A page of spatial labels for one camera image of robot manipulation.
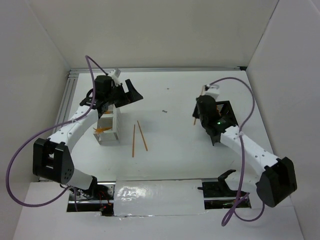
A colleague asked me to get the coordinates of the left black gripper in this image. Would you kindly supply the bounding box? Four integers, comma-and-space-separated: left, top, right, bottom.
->
105, 79, 143, 108

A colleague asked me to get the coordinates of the orange chopstick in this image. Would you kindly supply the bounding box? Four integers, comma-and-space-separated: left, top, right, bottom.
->
192, 85, 203, 125
137, 120, 149, 152
131, 124, 136, 158

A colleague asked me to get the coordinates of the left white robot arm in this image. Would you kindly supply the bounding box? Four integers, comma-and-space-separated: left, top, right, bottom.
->
32, 75, 143, 200

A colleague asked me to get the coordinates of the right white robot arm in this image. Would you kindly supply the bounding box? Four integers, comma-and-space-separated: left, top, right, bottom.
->
192, 95, 298, 208

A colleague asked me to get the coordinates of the black utensil container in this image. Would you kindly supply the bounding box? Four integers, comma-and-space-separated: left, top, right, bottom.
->
210, 100, 238, 146

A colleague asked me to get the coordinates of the white utensil container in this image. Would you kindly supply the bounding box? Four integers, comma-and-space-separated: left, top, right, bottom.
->
93, 105, 121, 146

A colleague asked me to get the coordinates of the white tape sheet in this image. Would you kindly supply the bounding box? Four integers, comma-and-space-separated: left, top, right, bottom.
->
113, 180, 205, 217

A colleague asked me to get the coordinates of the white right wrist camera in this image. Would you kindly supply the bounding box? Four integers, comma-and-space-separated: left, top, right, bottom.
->
204, 84, 220, 100

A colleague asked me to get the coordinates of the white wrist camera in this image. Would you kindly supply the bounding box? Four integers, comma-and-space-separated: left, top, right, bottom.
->
204, 84, 220, 100
108, 68, 121, 86

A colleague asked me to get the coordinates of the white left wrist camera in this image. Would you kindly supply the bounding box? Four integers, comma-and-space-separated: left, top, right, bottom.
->
108, 68, 121, 86

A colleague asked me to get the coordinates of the aluminium rail at back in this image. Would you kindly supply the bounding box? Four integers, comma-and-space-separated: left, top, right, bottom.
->
69, 66, 248, 75

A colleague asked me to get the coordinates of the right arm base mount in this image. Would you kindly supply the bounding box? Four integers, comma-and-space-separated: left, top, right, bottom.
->
197, 169, 238, 210

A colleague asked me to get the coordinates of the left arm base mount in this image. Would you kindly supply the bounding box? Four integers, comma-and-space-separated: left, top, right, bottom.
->
66, 181, 116, 217

